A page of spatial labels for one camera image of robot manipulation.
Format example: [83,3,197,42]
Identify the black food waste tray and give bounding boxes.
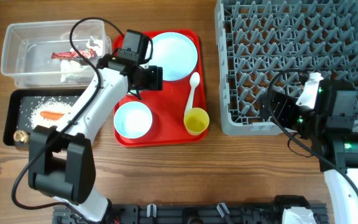
[3,89,84,147]

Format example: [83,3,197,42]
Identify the light blue rice bowl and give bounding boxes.
[114,101,153,139]

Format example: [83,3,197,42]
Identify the red snack wrapper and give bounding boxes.
[51,49,95,60]

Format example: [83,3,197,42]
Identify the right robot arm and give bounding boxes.
[261,80,358,223]

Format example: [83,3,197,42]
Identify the grey dishwasher rack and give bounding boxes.
[214,0,358,136]

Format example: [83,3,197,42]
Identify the small white tissue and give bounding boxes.
[86,37,103,56]

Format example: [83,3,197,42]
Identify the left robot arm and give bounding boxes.
[28,30,162,223]

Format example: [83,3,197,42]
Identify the orange carrot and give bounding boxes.
[40,111,65,121]

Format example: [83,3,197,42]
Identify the yellow plastic cup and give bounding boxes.
[183,108,209,136]

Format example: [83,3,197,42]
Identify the white rice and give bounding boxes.
[29,97,73,128]

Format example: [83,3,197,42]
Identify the clear plastic bin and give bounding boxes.
[1,20,111,88]

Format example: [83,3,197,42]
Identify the large white napkin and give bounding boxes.
[60,60,89,83]

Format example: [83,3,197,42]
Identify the white plastic spoon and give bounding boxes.
[184,72,201,114]

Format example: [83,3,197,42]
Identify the brown food scrap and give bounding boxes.
[13,130,30,144]

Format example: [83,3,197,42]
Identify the light blue plate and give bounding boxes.
[149,32,198,82]

